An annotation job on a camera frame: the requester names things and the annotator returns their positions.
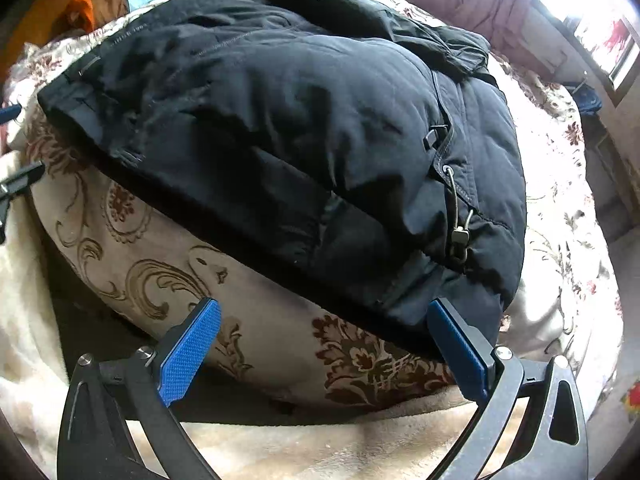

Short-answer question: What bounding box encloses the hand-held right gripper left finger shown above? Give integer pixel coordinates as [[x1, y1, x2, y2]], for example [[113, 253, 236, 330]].
[[56, 298, 222, 480]]

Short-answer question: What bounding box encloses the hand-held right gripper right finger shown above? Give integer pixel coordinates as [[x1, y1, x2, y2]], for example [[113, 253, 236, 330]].
[[426, 298, 587, 480]]

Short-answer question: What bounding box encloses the black padded jacket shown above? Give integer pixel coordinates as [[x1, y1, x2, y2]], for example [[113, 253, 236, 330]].
[[37, 0, 529, 357]]

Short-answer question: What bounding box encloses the wooden headboard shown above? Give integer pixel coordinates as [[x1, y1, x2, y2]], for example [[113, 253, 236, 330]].
[[0, 0, 81, 77]]

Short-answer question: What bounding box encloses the floral printed blanket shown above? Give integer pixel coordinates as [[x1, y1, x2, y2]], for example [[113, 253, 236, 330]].
[[0, 0, 627, 412]]

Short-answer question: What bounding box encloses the blue bag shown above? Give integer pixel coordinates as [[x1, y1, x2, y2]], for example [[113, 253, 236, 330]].
[[570, 80, 607, 114]]

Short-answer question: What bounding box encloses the red hanging garment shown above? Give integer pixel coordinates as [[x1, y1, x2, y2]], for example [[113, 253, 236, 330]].
[[597, 17, 632, 59]]

